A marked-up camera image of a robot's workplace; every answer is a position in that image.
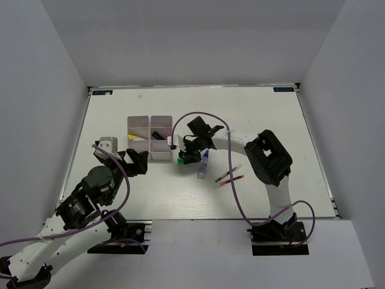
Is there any blue corner sticker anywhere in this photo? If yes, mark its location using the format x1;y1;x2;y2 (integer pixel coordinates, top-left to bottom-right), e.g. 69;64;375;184
92;90;113;96
273;87;295;93

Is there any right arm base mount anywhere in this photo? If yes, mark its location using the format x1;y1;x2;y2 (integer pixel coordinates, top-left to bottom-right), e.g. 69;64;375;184
247;222;309;256

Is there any red ink pen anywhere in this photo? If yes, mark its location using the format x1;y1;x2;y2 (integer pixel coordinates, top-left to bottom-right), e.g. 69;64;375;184
214;175;245;190

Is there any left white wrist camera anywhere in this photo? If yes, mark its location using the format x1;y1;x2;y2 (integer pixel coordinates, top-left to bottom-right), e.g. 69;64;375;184
93;137;120;160

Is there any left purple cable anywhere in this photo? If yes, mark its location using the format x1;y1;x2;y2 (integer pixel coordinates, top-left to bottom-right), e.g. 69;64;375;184
0;144;131;278

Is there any green ink pen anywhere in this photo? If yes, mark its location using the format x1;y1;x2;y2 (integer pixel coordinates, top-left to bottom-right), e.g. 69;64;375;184
215;164;242;183

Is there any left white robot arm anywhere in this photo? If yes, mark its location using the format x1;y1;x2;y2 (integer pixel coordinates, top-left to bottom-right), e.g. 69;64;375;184
1;148;148;288

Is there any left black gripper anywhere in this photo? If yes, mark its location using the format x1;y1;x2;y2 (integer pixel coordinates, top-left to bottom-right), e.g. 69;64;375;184
100;148;149;205

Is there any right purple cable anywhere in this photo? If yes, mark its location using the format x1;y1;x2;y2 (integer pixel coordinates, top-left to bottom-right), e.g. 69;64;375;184
171;112;316;247

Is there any right blue corner sticker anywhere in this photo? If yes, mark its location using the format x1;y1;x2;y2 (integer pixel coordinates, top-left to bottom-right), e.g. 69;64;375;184
273;87;295;93

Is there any right white organizer tray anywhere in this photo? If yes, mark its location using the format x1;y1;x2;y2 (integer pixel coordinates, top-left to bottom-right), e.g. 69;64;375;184
150;115;173;161

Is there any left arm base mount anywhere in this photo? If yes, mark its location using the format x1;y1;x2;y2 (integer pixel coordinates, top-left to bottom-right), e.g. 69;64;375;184
87;220;152;255

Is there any pink highlighter marker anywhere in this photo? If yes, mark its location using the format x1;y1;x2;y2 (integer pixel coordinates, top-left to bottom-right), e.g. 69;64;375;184
152;131;165;140

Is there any left blue corner sticker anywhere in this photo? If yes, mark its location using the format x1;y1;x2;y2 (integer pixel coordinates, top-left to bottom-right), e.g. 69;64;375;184
92;90;113;96

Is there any white organizer tray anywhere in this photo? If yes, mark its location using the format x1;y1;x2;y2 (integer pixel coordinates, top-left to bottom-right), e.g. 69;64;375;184
127;116;150;152
150;115;173;161

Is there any left white organizer tray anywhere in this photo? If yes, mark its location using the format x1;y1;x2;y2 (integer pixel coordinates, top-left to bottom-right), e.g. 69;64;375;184
127;116;150;152

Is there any blue cap spray bottle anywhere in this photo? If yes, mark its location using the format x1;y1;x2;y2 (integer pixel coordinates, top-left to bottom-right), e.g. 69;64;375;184
197;149;209;179

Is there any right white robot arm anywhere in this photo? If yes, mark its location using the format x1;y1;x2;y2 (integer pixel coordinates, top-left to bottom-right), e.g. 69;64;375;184
168;113;297;240

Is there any purple cable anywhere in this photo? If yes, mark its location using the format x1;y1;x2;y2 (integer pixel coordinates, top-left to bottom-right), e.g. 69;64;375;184
0;144;131;278
171;112;316;247

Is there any yellow cap pen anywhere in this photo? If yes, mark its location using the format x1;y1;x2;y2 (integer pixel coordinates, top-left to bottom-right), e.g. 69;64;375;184
128;134;149;141

